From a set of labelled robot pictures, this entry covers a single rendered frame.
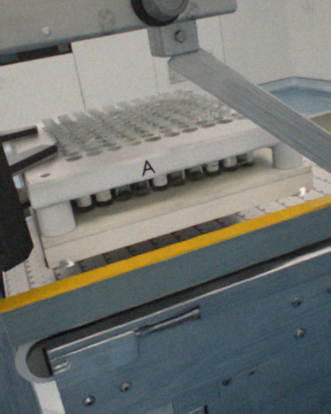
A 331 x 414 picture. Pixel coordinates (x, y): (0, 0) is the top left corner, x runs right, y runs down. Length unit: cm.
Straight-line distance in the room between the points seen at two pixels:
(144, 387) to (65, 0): 32
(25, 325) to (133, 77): 523
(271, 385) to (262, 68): 569
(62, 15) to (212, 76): 13
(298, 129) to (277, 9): 588
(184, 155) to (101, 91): 511
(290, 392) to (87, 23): 47
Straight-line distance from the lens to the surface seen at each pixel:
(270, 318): 48
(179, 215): 41
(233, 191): 43
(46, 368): 43
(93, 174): 38
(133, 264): 39
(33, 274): 51
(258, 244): 43
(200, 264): 41
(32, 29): 31
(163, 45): 37
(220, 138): 41
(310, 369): 62
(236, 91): 38
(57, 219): 38
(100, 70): 547
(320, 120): 78
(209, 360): 47
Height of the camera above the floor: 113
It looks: 20 degrees down
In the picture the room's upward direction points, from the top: 10 degrees counter-clockwise
